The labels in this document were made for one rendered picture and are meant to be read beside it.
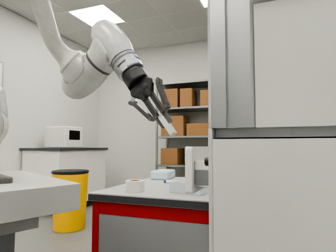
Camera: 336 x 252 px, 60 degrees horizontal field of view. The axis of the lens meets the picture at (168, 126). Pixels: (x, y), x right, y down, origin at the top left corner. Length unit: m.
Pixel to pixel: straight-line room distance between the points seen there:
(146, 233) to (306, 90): 0.87
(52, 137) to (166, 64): 2.43
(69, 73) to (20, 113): 3.66
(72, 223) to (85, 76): 2.61
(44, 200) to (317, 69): 0.67
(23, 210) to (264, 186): 0.62
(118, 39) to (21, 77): 3.84
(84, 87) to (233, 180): 0.81
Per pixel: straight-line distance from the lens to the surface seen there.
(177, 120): 4.81
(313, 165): 0.25
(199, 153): 0.75
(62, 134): 4.48
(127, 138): 5.69
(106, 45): 0.95
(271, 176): 0.25
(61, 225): 3.48
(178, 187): 1.07
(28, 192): 0.77
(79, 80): 1.00
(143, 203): 1.02
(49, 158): 4.26
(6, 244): 0.88
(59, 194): 0.80
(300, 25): 0.27
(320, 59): 0.26
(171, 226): 1.01
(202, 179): 0.70
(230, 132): 0.26
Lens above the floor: 0.93
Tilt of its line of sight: 4 degrees up
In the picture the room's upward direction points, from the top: straight up
